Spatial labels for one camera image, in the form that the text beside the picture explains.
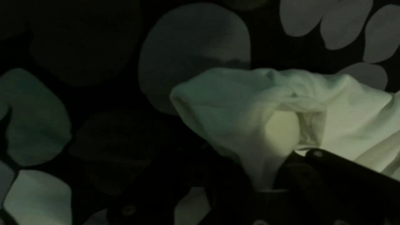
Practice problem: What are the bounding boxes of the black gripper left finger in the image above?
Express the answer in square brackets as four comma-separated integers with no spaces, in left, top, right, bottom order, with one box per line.
[196,141,258,219]

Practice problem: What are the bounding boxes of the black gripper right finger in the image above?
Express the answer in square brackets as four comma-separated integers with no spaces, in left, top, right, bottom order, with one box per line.
[273,147,400,203]

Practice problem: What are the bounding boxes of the white towel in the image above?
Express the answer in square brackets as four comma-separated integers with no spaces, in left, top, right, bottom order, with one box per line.
[169,66,400,193]

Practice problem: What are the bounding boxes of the black polka dot bedspread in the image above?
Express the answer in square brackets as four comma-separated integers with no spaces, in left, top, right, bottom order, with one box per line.
[0,0,400,225]

